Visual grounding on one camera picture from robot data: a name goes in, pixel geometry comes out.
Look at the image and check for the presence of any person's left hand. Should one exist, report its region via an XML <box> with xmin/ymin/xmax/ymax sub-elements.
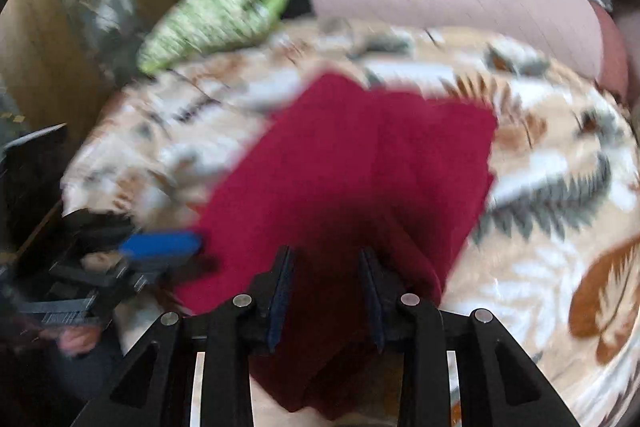
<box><xmin>39</xmin><ymin>325</ymin><xmax>102</xmax><ymax>355</ymax></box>

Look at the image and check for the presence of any pink quilted bolster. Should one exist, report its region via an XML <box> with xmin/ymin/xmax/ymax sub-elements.
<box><xmin>310</xmin><ymin>0</ymin><xmax>629</xmax><ymax>98</ymax></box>

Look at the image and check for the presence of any dark red sweater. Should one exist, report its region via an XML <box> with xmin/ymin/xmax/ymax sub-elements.
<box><xmin>174</xmin><ymin>72</ymin><xmax>497</xmax><ymax>419</ymax></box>

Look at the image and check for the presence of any wooden wardrobe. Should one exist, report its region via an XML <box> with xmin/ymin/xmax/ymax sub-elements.
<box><xmin>1</xmin><ymin>0</ymin><xmax>178</xmax><ymax>142</ymax></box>

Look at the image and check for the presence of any green patterned pillow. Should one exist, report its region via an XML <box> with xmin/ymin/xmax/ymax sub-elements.
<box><xmin>137</xmin><ymin>0</ymin><xmax>290</xmax><ymax>76</ymax></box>

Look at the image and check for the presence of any floral beige blanket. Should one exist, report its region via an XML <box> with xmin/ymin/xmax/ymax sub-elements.
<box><xmin>61</xmin><ymin>20</ymin><xmax>639</xmax><ymax>426</ymax></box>

